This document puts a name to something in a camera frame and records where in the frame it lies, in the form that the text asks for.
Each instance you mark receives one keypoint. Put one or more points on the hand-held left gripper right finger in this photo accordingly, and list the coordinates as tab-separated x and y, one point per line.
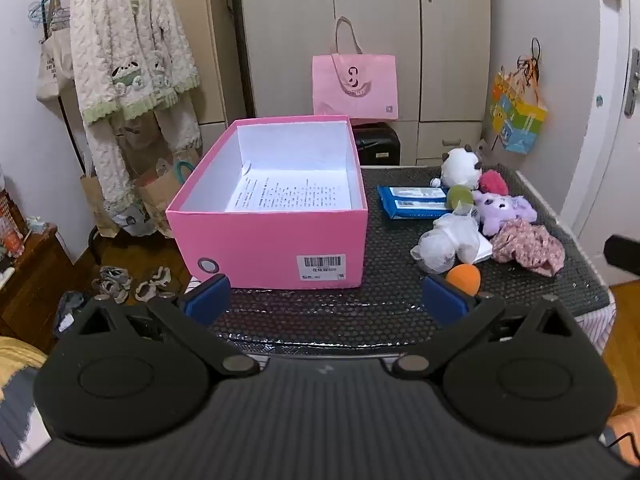
445	300

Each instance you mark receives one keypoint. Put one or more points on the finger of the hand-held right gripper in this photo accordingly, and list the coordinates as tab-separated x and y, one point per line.
625	256

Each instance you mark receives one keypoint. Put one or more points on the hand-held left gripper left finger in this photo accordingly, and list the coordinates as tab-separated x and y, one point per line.
207	300

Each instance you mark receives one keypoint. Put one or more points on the white tissue pack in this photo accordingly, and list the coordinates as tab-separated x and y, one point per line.
484	254

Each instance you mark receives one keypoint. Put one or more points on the pink cardboard box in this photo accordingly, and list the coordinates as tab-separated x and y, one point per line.
270	240

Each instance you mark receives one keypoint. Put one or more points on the pink floral cloth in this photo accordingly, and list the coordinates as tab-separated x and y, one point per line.
525	247

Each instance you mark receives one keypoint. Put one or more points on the blue wet wipes packet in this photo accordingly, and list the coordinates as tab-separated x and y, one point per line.
410	202

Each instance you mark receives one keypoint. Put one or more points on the purple plush bear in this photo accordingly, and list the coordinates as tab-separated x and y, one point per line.
500	210

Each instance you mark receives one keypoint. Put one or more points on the white door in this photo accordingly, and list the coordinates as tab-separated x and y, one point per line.
610	135

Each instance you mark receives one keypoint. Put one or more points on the pink fuzzy ball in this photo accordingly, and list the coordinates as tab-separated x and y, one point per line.
495	182

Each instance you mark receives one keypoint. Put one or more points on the white cow plush toy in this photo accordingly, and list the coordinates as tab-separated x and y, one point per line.
460	167

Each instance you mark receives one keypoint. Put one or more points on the dark cloth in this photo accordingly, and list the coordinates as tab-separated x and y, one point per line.
72	310

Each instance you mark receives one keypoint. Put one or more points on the printed paper sheet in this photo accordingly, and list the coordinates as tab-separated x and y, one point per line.
295	192

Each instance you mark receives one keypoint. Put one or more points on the colourful paper gift bag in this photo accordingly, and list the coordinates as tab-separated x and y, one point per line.
520	120

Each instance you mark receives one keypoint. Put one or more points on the black suitcase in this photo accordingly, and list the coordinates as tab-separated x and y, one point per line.
375	142

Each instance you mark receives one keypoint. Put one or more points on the wooden nightstand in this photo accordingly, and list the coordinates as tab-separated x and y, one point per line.
35	270

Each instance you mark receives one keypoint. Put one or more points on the yellow blanket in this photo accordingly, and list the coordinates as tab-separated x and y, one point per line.
15	355

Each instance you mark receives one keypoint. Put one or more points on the black clothes rack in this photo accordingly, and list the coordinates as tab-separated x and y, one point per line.
71	130

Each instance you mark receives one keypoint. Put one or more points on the pink tote bag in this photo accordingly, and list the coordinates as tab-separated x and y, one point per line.
355	85

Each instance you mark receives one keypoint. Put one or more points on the canvas tote bag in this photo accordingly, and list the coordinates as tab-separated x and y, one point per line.
52	70

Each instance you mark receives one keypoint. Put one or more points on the beige wardrobe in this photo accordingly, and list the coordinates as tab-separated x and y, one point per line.
290	35

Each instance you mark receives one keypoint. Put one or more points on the white fuzzy cardigan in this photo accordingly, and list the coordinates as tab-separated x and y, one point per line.
125	35

